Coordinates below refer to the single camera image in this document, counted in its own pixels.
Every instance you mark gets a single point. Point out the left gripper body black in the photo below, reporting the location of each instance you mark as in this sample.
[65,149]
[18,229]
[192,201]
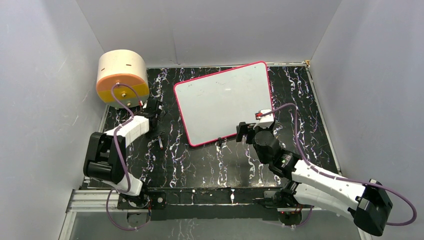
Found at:
[153,130]

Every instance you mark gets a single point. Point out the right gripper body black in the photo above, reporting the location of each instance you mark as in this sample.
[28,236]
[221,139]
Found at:
[246,129]

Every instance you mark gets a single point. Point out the white whiteboard marker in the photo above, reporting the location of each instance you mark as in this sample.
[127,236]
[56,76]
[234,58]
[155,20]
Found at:
[160,143]

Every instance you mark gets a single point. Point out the pink framed whiteboard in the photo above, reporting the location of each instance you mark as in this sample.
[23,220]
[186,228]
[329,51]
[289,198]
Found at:
[212,106]

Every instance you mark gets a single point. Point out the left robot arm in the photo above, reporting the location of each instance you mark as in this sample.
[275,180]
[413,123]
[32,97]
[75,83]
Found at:
[106,160]

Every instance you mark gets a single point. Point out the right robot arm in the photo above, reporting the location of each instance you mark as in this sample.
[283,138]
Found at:
[367,204]

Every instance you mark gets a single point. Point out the beige orange cylindrical container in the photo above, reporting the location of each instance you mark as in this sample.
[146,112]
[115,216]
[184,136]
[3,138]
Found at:
[122,72]

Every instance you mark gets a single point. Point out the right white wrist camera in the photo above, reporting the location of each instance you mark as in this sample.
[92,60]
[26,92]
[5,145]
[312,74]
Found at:
[264,119]

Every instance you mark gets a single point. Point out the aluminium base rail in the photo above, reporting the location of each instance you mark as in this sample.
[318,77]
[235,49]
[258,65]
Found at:
[161,198]

